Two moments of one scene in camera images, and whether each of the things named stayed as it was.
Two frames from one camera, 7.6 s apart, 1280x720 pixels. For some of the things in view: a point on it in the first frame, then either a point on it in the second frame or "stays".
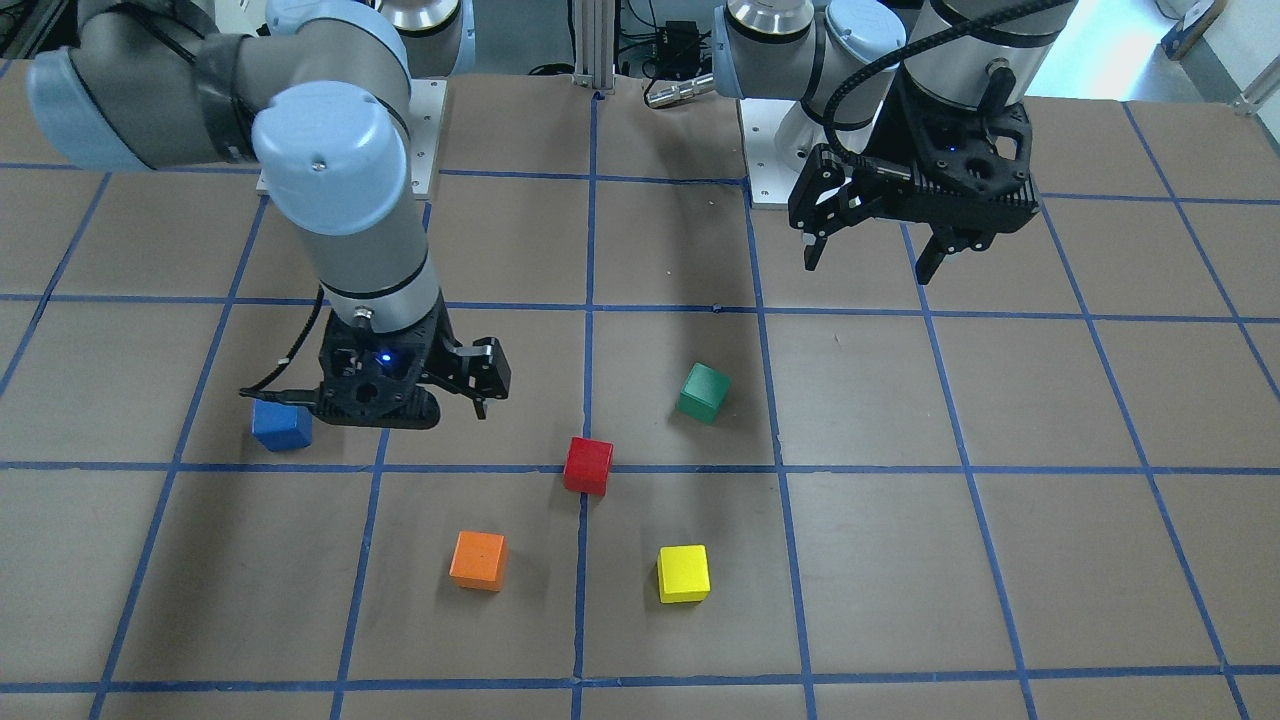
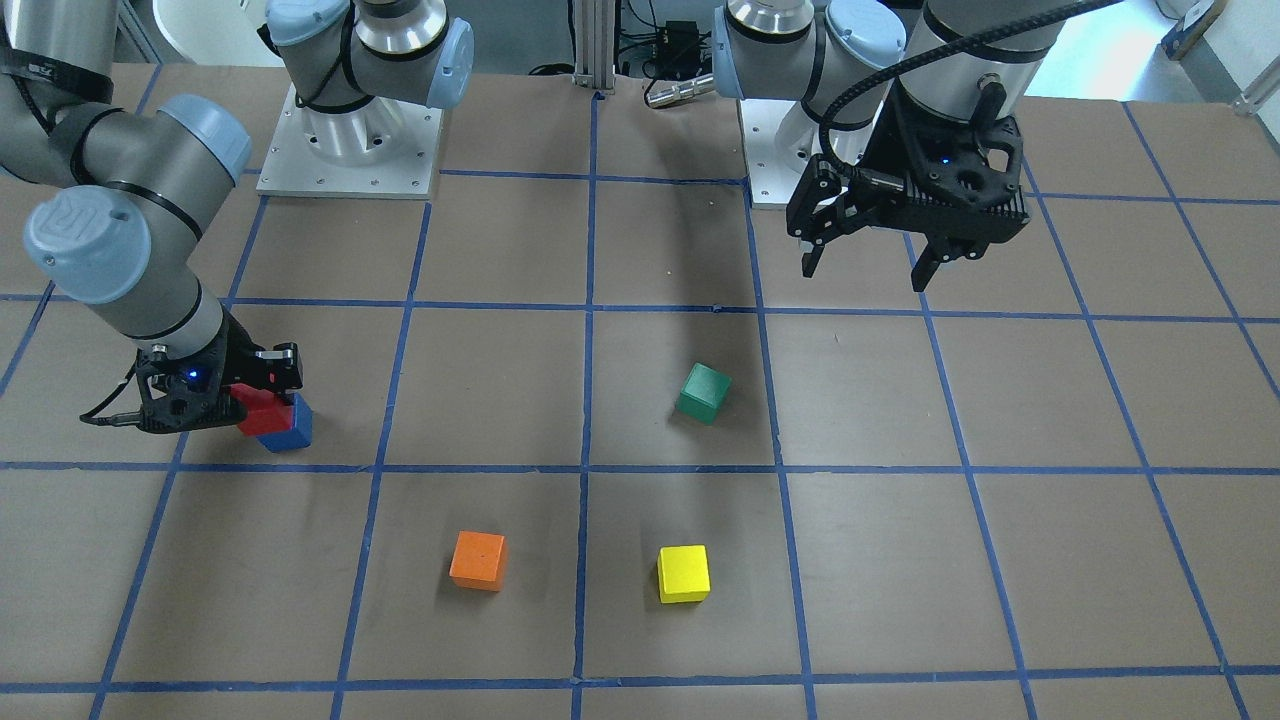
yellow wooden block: (683, 573) stays
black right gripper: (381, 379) -> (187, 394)
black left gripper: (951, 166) stays
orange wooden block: (478, 560) stays
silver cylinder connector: (675, 93) stays
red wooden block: (587, 465) -> (267, 412)
